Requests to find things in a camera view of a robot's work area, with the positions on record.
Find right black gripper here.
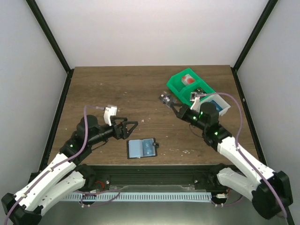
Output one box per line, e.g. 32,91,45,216
171,104,207,131

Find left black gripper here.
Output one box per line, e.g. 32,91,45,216
89,117,139,146

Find black card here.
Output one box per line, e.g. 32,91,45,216
194,88,206,94
159,92,176,108

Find black card holder wallet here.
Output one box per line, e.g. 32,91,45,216
127,138,159,159

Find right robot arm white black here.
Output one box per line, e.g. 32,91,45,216
171,102,293,219

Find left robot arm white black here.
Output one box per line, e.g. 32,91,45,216
1,115,138,225

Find red white card in bin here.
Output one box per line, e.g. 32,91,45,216
181,74,195,86

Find black card in bin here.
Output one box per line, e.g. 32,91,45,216
194,88,206,94

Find card inside holder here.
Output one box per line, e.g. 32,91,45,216
142,139,156,157

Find blue card in bin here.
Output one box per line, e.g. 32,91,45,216
210,100,223,112

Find green white sorting bin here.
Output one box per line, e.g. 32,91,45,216
166,68,231,116

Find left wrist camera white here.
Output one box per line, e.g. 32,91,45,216
103,105,117,126

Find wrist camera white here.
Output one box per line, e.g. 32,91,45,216
190,92,207,112
103,105,117,126

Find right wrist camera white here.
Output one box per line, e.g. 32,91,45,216
190,92,207,112

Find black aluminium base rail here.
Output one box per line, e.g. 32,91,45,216
75,164,238,190

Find light blue slotted cable duct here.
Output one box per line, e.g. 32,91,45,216
62,192,212,203

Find left black frame post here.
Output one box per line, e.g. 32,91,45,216
25,0,72,73

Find black frame post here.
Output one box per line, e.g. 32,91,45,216
25,0,72,73
233,0,279,71

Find right black frame post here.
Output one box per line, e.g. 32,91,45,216
233,0,279,71

